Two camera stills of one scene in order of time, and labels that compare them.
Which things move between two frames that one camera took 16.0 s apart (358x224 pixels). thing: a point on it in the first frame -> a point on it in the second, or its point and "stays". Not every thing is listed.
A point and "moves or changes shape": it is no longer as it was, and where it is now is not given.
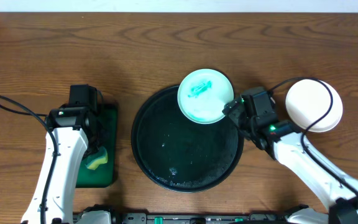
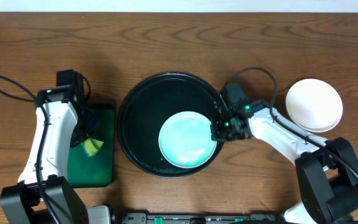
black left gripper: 95,140 -> 81,130
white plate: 308,99 stays
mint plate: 202,94 -> 185,139
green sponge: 97,158 moves or changes shape
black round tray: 180,154 -> 147,104
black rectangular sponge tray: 104,175 stays
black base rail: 188,218 stays
